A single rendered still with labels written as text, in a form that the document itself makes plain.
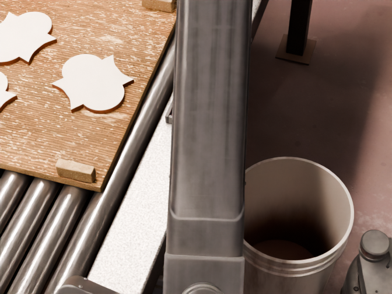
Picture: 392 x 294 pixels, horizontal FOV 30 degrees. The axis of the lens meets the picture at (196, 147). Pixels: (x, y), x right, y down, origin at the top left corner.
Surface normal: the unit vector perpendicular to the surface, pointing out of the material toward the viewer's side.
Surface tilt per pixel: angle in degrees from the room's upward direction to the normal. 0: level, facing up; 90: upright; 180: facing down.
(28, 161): 0
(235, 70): 39
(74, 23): 0
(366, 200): 0
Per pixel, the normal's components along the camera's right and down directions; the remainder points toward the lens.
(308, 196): -0.47, 0.67
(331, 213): -0.92, 0.29
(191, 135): -0.05, 0.01
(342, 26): -0.02, -0.61
